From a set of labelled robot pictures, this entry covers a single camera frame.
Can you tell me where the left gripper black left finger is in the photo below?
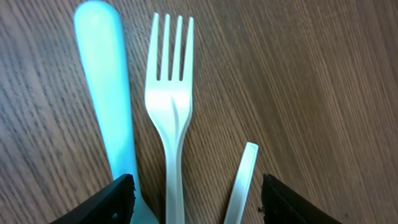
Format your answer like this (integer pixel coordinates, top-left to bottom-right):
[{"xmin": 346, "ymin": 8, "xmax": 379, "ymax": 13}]
[{"xmin": 52, "ymin": 174, "xmax": 136, "ymax": 224}]

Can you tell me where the cream fork upper left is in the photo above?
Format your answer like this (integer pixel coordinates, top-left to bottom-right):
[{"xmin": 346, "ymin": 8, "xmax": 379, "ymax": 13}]
[{"xmin": 144, "ymin": 13, "xmax": 195, "ymax": 224}]

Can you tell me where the white fork thin handle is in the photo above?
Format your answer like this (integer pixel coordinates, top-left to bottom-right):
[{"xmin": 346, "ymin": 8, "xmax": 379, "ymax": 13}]
[{"xmin": 223, "ymin": 142, "xmax": 259, "ymax": 224}]

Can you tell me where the pale blue white fork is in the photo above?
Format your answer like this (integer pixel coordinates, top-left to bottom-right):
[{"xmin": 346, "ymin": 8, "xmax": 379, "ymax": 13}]
[{"xmin": 73, "ymin": 1, "xmax": 158, "ymax": 223}]

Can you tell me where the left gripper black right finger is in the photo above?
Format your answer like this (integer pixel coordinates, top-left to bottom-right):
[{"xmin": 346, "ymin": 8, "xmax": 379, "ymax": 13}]
[{"xmin": 258, "ymin": 174, "xmax": 340, "ymax": 224}]

